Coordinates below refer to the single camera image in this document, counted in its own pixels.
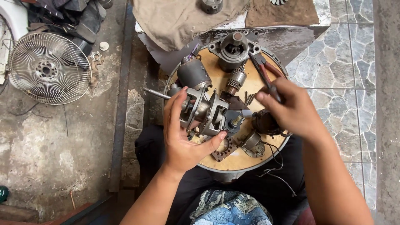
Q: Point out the white finned rotor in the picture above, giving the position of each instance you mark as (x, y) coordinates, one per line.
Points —
(278, 2)

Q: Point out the grey fan motor with shaft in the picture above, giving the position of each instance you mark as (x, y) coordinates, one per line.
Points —
(207, 112)

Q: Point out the rusty toothed stator plate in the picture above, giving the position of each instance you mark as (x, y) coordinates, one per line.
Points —
(226, 151)

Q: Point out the grey cylindrical motor casing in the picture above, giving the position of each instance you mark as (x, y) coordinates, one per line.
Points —
(193, 74)

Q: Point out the dark copper stator coil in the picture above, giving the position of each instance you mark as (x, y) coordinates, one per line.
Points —
(264, 123)

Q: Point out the person's blue patterned shirt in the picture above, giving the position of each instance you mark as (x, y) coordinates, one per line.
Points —
(229, 209)

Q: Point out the bunch of small screws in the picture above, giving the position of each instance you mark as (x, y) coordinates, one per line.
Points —
(249, 97)

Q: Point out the brown cloth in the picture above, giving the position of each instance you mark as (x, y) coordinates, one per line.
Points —
(281, 14)

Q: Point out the white round cap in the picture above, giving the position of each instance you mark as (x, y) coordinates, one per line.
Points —
(104, 46)

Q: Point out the heap of black scrap parts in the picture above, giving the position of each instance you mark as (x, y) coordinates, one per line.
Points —
(72, 17)

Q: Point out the armature with gear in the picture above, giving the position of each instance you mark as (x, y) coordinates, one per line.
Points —
(236, 79)

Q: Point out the person's left hand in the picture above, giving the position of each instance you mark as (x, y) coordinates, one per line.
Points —
(179, 147)

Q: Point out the green object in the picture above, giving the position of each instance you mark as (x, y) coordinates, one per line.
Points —
(3, 194)

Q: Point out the grey starter motor housing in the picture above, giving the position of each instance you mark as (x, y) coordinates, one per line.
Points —
(232, 50)

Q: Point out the person's right hand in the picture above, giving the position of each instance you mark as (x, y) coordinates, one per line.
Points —
(297, 109)

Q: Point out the white plastic fan body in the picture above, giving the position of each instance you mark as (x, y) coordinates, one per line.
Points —
(11, 15)

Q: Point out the person's black trousers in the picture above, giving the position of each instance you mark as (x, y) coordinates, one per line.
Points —
(250, 187)

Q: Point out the round wooden work board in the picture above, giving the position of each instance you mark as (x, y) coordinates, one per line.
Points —
(243, 159)

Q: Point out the purple toothbrush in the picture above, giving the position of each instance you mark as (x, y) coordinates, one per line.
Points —
(195, 50)

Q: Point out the person's right fingers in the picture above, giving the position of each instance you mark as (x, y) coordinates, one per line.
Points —
(270, 101)

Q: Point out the red brick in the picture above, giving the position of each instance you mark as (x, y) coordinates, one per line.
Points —
(17, 214)

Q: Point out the beige cloth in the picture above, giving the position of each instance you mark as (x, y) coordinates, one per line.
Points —
(175, 22)

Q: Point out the grey metal motor part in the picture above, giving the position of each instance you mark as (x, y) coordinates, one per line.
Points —
(211, 5)

